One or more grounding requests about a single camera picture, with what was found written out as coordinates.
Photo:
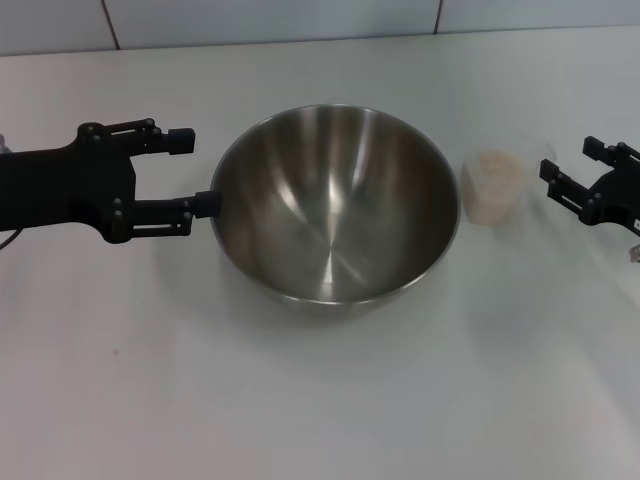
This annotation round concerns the stainless steel mixing bowl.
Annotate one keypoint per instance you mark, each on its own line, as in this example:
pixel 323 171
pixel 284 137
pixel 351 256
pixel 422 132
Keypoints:
pixel 335 210

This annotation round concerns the clear cup of rice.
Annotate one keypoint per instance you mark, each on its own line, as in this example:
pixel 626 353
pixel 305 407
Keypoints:
pixel 495 170

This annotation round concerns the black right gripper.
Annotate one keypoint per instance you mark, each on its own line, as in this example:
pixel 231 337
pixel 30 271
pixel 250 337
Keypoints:
pixel 617 200

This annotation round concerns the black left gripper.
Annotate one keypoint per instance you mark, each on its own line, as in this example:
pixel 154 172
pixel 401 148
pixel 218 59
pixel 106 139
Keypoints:
pixel 60 192

